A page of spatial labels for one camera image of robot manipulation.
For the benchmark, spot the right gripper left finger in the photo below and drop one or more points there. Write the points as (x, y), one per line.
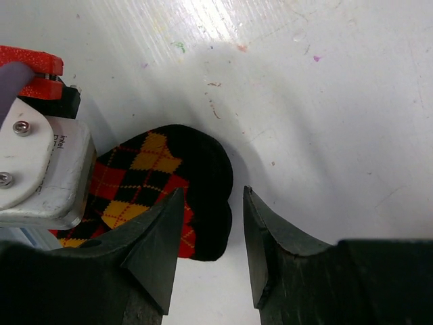
(124, 276)

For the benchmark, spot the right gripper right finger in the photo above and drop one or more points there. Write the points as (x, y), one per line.
(298, 279)

